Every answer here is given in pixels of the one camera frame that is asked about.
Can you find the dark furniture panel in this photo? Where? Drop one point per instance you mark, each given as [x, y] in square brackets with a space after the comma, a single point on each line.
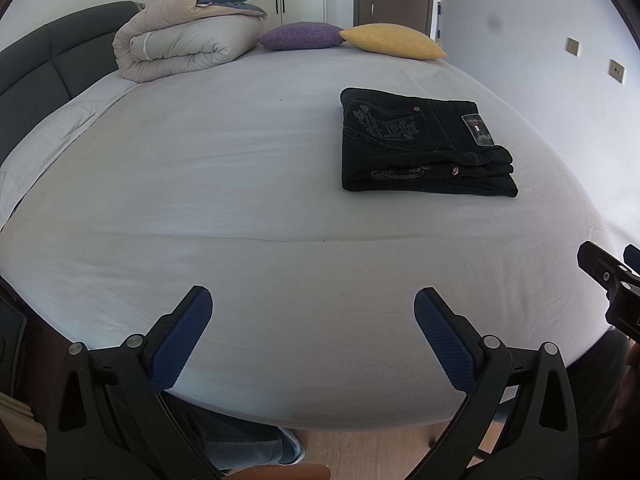
[12, 345]

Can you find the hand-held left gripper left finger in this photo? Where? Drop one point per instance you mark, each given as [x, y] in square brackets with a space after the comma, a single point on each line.
[182, 340]

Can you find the dark grey headboard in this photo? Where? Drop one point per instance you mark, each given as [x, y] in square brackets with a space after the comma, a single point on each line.
[35, 60]

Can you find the bed with white sheet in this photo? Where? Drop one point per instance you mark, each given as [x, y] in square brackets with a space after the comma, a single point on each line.
[225, 185]

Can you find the black pants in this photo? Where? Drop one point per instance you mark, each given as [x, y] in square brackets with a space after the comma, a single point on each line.
[400, 160]

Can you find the person's left hand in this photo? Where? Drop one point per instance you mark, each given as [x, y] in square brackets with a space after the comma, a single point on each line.
[280, 473]

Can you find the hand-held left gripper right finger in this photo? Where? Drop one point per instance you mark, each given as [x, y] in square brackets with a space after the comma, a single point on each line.
[445, 340]

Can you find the yellow pillow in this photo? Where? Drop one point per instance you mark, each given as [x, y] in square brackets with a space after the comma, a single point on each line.
[390, 40]

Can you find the beige cloth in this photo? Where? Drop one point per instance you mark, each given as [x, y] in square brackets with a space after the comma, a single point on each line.
[20, 422]

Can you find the dark cloth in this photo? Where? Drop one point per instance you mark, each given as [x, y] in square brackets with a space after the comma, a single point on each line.
[595, 385]

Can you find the person's grey shoe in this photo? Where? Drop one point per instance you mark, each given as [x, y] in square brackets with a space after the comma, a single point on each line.
[295, 447]

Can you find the beige wall socket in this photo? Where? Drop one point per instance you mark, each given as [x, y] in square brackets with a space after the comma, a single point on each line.
[573, 46]
[617, 71]

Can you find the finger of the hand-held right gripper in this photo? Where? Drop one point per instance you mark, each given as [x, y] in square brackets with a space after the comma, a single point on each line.
[634, 255]
[595, 262]

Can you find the purple pillow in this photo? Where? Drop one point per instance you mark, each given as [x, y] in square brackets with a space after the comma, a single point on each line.
[300, 36]

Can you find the folded beige duvet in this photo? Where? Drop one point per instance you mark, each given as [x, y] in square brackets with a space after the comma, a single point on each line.
[185, 45]

